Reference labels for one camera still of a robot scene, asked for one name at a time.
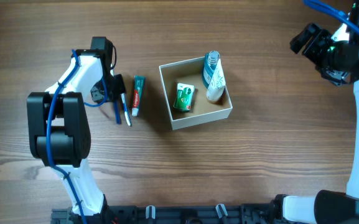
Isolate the blue mouthwash bottle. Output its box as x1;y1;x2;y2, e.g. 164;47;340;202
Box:
202;50;220;88

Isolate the blue disposable razor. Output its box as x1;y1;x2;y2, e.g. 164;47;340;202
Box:
113;101;121;124

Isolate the white open cardboard box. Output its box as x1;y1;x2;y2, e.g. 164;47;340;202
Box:
159;57;233;130

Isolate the Colgate toothpaste tube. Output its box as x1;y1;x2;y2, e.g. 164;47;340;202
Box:
131;75;146;117

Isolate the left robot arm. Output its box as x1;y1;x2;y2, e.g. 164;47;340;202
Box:
27;37;125;223

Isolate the blue white toothbrush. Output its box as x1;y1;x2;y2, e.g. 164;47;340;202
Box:
121;93;132;126

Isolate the white conditioner tube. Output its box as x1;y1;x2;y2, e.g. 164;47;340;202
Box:
206;59;226;103

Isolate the green Dettol soap bar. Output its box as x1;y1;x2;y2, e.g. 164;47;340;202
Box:
173;83;195;112

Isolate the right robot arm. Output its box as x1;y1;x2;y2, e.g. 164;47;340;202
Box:
269;0;359;223

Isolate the blue left camera cable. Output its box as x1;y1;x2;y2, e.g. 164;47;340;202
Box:
45;49;109;224

